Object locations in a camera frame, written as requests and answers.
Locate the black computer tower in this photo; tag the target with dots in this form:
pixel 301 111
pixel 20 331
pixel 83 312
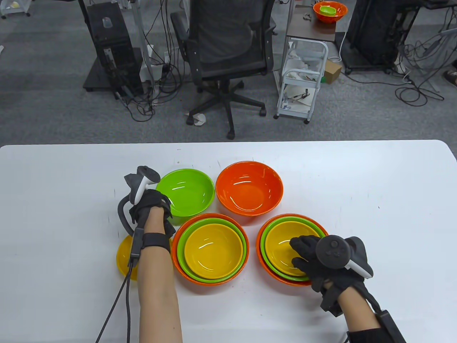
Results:
pixel 110 46

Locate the black equipment cabinet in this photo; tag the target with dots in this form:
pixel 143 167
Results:
pixel 378 32

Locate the black rolling base platform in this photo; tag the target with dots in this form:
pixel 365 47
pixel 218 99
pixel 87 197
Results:
pixel 94 80

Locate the crumpled white paper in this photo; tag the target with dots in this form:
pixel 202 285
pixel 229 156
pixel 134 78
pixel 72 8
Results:
pixel 198 119

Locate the person's right hand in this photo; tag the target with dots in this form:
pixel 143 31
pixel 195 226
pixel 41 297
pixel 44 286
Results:
pixel 303 250

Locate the clear plastic cup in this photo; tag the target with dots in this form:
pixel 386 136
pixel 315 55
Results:
pixel 108 23

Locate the cardboard box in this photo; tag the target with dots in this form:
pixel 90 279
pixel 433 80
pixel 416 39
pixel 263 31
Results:
pixel 332 71

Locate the medium green bowl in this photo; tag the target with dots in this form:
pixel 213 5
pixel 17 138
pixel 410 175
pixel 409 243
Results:
pixel 189 193
pixel 327 10
pixel 214 221
pixel 289 219

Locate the white metal frame post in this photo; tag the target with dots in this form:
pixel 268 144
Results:
pixel 141 35

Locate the small yellow bowl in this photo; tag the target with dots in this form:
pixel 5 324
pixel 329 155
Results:
pixel 214 250
pixel 123 257
pixel 280 243

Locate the grey hand controller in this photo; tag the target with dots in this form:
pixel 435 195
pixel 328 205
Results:
pixel 332 252
pixel 141 185

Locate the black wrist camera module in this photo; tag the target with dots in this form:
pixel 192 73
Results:
pixel 136 243
pixel 391 325

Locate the large orange bowl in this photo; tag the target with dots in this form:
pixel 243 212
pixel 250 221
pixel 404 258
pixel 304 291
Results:
pixel 214 283
pixel 250 185
pixel 258 250
pixel 341 12

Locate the white rolling cart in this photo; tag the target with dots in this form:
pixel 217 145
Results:
pixel 14 7

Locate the black glove sensor unit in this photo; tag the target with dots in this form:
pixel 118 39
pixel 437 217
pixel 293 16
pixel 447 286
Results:
pixel 330 302

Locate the black office chair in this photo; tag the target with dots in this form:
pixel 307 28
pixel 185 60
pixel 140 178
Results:
pixel 228 68

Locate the brown side table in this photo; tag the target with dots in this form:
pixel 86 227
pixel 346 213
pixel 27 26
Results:
pixel 314 35

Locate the person's left hand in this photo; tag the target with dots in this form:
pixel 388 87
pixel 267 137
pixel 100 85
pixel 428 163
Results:
pixel 153 198

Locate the person's left forearm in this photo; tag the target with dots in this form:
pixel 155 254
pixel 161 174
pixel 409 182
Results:
pixel 157 286

